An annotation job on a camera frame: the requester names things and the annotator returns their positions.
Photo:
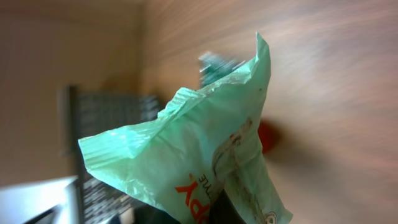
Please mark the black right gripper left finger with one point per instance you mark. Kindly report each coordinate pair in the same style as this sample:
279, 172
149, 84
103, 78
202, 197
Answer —
146, 214

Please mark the red sauce bottle green cap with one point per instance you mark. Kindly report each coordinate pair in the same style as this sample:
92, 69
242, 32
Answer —
269, 135

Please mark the light green tissue packet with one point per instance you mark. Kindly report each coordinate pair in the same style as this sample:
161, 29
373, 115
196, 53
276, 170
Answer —
203, 140

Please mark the white barcode scanner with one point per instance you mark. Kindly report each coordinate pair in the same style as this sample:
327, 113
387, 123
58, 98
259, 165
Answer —
23, 202

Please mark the green 3M gloves packet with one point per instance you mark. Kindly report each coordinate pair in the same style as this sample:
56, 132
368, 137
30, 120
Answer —
213, 67

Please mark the grey plastic mesh basket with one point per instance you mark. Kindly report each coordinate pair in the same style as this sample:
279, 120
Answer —
92, 122

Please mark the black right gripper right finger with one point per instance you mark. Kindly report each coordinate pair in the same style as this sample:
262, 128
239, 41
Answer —
222, 210

